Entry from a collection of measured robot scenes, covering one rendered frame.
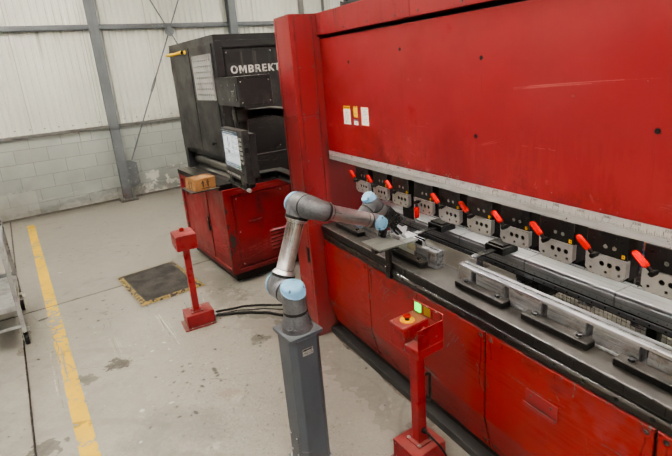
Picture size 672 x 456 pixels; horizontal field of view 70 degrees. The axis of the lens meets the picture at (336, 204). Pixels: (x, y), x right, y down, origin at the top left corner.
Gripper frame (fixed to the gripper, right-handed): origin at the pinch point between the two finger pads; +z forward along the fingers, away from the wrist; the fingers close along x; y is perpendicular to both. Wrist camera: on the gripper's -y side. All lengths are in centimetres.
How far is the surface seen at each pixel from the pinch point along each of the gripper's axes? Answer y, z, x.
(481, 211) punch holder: 20, -19, -59
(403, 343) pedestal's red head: -48, -1, -50
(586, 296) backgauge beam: 17, 27, -94
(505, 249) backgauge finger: 20, 16, -52
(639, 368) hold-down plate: -7, 7, -134
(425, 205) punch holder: 16.6, -13.9, -18.4
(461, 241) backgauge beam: 18.5, 23.1, -17.9
